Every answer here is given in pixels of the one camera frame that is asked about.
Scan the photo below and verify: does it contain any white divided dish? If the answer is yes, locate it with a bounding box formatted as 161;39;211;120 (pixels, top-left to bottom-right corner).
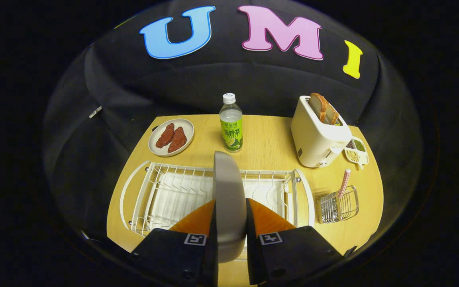
344;137;369;170

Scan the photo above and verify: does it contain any metal wire basket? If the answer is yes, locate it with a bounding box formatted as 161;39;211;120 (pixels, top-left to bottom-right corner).
317;186;359;224

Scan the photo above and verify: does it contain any white wire dish rack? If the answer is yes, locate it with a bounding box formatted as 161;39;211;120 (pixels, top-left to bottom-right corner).
119;161;316;236

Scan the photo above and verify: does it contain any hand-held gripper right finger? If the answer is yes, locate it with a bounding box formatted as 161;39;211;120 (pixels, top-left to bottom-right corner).
245;198;343;285

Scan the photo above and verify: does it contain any small beige dish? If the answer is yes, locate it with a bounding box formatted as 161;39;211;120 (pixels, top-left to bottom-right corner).
148;118;195;157

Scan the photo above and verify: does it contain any tall toast bread slice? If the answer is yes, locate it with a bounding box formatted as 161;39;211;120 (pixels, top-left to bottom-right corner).
308;93;329;122

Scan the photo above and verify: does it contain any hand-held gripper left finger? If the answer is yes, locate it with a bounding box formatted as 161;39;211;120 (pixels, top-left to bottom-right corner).
130;199;219;287

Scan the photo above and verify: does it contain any black backdrop cloth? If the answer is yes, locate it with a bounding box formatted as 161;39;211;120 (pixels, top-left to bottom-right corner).
42;0;423;240

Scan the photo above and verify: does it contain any white toaster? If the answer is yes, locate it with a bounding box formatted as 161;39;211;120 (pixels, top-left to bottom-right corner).
290;95;353;168

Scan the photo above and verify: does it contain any grey round plate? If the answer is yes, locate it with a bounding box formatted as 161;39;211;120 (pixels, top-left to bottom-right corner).
213;151;248;263

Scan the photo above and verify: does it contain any red sausage piece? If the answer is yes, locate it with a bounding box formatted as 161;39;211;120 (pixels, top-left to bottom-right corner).
167;127;187;153
155;123;175;149

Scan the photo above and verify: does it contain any green label drink bottle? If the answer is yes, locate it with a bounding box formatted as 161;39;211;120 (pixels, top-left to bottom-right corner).
219;93;243;153

